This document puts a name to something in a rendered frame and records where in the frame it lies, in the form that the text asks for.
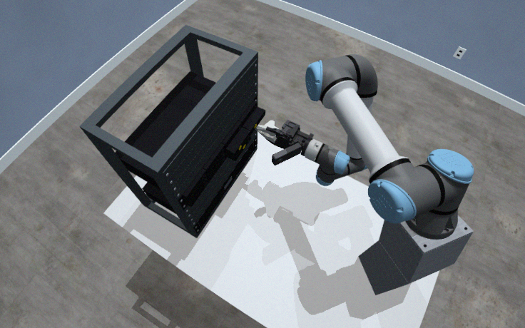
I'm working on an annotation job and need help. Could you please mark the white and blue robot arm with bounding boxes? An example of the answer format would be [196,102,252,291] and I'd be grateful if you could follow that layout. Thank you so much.
[305,54,474,240]

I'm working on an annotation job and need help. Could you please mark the black metal server rack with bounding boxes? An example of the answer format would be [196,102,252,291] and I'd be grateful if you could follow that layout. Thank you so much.
[79,25,265,238]

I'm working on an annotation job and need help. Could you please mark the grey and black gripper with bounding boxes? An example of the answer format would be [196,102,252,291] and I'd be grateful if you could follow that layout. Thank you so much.
[256,120,313,156]

